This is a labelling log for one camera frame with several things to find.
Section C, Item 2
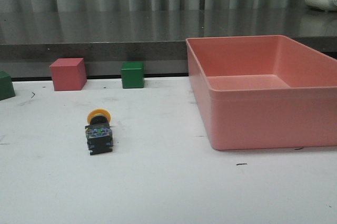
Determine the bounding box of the yellow push button switch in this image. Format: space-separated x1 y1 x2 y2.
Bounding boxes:
85 108 113 156

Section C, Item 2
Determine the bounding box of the green cube block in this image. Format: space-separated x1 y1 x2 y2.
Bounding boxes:
121 62 144 89

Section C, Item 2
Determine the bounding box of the pink plastic bin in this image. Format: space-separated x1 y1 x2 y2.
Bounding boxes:
186 35 336 150

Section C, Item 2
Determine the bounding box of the pink cube block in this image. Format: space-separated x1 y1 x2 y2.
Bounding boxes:
49 58 87 91

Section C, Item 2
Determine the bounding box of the green block at left edge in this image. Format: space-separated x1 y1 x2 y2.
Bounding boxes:
0 71 15 100

